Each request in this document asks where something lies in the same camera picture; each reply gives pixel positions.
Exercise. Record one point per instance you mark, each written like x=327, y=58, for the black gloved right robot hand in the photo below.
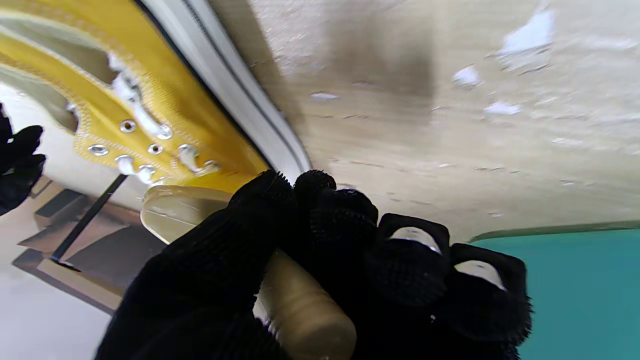
x=17, y=170

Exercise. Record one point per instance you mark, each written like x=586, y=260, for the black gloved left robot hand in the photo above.
x=200, y=290

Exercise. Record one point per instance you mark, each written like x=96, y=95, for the wooden brush pale bristles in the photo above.
x=310, y=320

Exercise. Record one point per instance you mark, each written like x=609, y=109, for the yellow canvas sneaker white laces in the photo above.
x=165, y=75

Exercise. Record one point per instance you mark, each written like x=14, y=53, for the white paper scrap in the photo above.
x=502, y=108
x=466, y=75
x=530, y=35

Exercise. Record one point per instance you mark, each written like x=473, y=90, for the green plastic basket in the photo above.
x=575, y=300

